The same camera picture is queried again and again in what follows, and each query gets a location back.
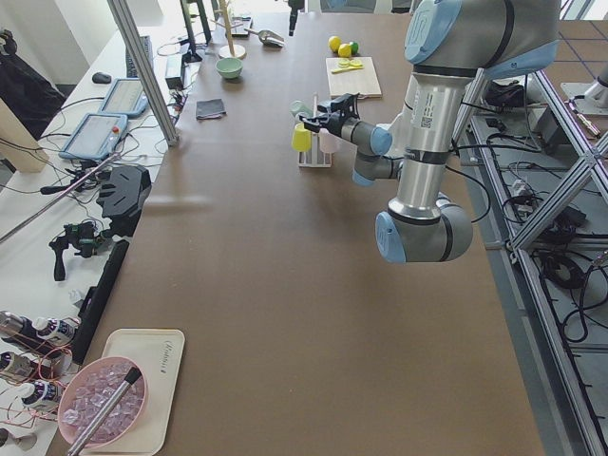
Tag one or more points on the yellow plastic cup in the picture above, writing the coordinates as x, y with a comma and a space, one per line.
302, 138

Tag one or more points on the metal scoop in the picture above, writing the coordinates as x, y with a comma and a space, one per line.
268, 38

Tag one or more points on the wooden cutting board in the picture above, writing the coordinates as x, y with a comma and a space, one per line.
363, 82

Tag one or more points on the wooden mug tree stand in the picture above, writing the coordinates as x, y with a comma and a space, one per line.
222, 19

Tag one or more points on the pink plastic cup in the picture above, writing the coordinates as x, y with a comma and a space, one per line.
328, 143

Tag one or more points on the whole yellow lemon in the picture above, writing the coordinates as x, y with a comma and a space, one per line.
344, 50
334, 43

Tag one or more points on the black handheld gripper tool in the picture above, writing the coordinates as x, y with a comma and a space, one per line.
83, 237

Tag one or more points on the white wire cup rack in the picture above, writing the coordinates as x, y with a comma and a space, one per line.
314, 158

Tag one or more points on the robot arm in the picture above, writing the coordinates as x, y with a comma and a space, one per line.
447, 44
295, 7

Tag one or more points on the yellow plastic knife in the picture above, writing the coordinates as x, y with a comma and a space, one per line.
345, 69

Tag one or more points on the blue teach pendant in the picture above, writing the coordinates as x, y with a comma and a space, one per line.
95, 137
125, 96

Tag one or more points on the beige plastic tray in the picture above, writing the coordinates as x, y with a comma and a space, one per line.
157, 352

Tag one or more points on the grey folded cloth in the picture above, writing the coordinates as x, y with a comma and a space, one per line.
210, 109

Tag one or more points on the green bowl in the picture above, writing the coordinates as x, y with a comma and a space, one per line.
229, 68

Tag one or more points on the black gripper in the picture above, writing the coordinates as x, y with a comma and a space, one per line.
335, 125

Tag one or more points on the green plastic cup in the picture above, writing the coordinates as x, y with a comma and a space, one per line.
299, 108

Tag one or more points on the pink bowl with ice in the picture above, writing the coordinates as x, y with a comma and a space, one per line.
87, 393

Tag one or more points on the metal tongs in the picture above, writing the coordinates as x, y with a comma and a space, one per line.
133, 375

